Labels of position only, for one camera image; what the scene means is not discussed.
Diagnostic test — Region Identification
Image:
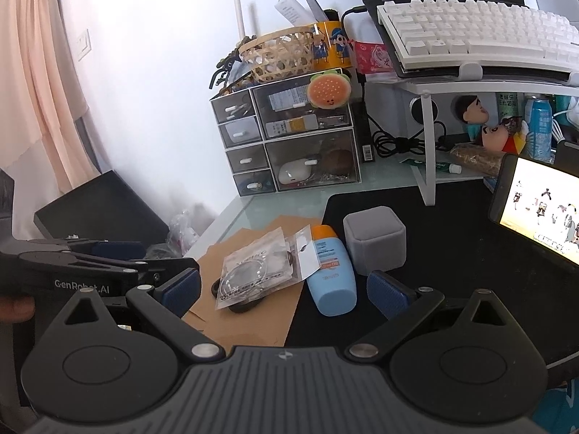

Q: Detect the red-shirted cartoon figure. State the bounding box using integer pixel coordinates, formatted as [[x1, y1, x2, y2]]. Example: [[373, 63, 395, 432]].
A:
[[481, 116, 531, 157]]

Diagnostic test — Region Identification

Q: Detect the black desk mat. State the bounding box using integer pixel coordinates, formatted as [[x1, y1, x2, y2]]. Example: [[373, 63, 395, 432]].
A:
[[284, 178, 579, 372]]

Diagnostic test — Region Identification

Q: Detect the grey nail file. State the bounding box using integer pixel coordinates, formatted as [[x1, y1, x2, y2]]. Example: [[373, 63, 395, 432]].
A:
[[302, 0, 325, 24]]

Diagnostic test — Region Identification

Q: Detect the small clear drawer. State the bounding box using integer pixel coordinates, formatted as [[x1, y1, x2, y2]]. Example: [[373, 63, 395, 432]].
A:
[[218, 116, 262, 144], [225, 144, 269, 173], [212, 90, 255, 124], [232, 169, 275, 196]]

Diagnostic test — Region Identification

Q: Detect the woven bamboo basket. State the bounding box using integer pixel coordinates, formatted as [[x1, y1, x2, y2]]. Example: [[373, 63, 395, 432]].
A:
[[238, 26, 318, 83]]

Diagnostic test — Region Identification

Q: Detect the green and white tube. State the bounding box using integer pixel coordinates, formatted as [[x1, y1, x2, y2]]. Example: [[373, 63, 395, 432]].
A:
[[398, 156, 463, 175]]

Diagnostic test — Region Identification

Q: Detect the white wall switch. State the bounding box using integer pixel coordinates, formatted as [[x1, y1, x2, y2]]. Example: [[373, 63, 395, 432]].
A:
[[76, 29, 94, 63]]

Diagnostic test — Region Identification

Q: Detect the wide clear drawer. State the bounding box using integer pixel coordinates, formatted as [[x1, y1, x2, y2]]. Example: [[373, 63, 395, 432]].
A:
[[260, 111, 354, 141], [252, 73, 352, 117]]

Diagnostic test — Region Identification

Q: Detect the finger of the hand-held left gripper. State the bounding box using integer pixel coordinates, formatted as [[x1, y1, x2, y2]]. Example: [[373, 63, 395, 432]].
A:
[[19, 251, 200, 282], [28, 237, 148, 261]]

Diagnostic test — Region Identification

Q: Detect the white cable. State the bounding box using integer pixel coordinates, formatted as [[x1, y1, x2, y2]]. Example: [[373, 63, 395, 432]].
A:
[[550, 107, 579, 142]]

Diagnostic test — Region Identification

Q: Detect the brown paper envelope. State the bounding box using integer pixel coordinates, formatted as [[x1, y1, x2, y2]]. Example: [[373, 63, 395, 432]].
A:
[[182, 214, 323, 350]]

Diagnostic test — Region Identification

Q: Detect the clear plastic drawer organiser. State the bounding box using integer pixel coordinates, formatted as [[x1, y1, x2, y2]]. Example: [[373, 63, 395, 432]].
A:
[[210, 69, 363, 198]]

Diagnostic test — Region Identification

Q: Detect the pink packet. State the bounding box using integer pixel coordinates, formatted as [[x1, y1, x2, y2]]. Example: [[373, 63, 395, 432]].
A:
[[354, 41, 400, 76]]

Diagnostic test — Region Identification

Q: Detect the black hair clip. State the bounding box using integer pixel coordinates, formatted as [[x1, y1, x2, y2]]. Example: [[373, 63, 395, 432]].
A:
[[208, 44, 247, 97]]

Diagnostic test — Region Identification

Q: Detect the peach curtain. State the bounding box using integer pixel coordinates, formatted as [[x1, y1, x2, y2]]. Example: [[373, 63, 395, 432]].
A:
[[0, 0, 101, 193]]

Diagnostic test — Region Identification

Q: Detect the large clear drawer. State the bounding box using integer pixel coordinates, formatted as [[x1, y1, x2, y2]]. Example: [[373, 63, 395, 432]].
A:
[[265, 129, 361, 192]]

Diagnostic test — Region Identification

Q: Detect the white keyboard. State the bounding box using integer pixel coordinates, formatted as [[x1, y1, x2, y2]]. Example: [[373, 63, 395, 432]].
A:
[[376, 0, 579, 73]]

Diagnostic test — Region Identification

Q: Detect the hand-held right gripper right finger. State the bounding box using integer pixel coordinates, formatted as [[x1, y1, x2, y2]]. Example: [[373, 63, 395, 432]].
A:
[[346, 270, 510, 362]]

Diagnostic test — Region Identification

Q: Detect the black cable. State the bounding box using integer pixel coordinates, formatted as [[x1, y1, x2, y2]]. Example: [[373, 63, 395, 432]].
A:
[[364, 111, 428, 160]]

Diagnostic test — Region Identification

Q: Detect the yellow cartoon tin holder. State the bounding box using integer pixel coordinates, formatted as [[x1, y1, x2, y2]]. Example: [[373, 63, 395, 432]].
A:
[[311, 20, 356, 72]]

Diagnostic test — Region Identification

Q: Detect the brown round item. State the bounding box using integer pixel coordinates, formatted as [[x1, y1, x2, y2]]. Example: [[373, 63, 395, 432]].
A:
[[322, 148, 354, 175]]

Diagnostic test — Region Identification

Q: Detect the person's left hand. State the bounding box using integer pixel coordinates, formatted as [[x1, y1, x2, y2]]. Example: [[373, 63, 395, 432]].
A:
[[0, 297, 36, 323]]

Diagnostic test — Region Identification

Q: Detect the small clear carded bag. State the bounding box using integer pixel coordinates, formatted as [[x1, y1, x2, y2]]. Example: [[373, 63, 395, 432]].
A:
[[288, 225, 327, 282]]

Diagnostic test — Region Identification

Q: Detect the blue sunscreen bottle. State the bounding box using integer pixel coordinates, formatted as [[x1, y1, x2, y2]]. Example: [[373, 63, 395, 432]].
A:
[[306, 225, 358, 318]]

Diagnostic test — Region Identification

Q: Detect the black box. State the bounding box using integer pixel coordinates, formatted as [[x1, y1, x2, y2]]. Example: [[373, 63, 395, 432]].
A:
[[33, 169, 171, 259]]

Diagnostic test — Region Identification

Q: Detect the white stick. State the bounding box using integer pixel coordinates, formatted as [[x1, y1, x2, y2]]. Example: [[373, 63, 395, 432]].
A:
[[234, 0, 248, 39]]

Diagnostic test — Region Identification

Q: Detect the black power brick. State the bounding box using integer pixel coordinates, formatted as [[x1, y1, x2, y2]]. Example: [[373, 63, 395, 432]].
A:
[[352, 98, 376, 164]]

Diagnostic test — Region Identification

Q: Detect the burger plush toy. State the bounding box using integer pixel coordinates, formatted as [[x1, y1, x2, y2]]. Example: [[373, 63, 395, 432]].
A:
[[307, 68, 352, 110]]

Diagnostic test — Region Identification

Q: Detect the blue drink can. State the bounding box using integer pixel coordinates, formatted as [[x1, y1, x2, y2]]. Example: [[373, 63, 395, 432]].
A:
[[524, 96, 555, 164]]

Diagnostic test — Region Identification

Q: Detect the clear bag with bracelet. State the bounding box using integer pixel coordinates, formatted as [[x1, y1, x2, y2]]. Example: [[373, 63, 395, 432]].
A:
[[216, 230, 305, 311]]

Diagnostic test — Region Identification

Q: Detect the white desk riser shelf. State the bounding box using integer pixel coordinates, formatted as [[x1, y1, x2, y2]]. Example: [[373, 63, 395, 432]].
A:
[[361, 69, 579, 207]]

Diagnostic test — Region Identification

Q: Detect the crumpled clear plastic bag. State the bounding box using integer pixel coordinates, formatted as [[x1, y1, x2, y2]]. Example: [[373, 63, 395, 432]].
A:
[[165, 207, 206, 259]]

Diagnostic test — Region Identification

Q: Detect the brown snack packet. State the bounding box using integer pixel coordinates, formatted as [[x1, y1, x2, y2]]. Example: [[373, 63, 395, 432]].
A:
[[449, 142, 506, 177]]

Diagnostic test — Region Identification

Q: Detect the white earbuds case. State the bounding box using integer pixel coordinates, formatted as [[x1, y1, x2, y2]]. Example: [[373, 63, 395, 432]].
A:
[[278, 162, 311, 186]]

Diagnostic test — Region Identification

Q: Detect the black-haired cartoon figure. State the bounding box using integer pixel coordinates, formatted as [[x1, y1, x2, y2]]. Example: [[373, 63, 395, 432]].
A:
[[453, 94, 490, 144]]

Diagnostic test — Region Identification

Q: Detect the black hair tie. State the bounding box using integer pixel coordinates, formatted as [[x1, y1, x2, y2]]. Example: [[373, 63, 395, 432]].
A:
[[210, 279, 261, 316]]

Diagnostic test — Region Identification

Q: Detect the round black speaker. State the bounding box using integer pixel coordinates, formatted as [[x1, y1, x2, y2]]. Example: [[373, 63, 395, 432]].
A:
[[409, 96, 440, 126]]

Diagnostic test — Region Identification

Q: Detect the green drink can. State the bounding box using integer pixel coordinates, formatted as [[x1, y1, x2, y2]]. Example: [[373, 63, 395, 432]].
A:
[[495, 92, 519, 121]]

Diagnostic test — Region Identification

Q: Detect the grey velvet box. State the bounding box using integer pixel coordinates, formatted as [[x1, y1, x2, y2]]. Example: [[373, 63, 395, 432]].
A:
[[342, 206, 407, 277]]

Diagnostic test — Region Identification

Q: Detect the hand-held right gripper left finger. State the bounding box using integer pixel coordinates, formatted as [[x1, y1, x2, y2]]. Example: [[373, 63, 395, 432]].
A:
[[65, 269, 226, 363]]

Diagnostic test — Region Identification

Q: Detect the black smartphone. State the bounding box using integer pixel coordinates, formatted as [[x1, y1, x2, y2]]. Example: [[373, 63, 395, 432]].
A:
[[487, 153, 579, 266]]

